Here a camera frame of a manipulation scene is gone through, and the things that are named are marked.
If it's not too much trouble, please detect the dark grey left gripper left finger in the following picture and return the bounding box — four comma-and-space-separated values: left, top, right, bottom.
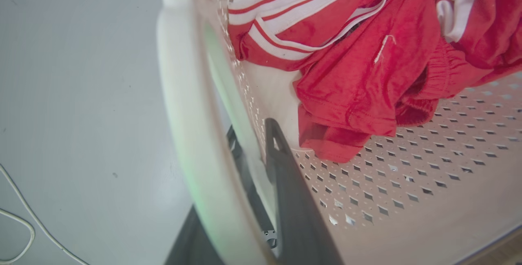
164, 126, 279, 265

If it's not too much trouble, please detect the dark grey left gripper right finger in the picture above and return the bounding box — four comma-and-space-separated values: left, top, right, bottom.
264, 117, 344, 265

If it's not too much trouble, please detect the white perforated plastic laundry basket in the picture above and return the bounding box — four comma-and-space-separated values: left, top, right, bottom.
157, 0, 522, 265

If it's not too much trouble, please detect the plain red garment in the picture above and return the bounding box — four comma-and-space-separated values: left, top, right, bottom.
293, 0, 522, 163

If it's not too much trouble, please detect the red garment with white stripes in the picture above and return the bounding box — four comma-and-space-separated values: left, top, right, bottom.
227, 0, 408, 72

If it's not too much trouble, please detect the red and white garment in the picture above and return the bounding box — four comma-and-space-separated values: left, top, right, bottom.
410, 0, 522, 87

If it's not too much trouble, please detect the thin white cable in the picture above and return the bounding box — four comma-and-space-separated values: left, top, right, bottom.
0, 163, 91, 265

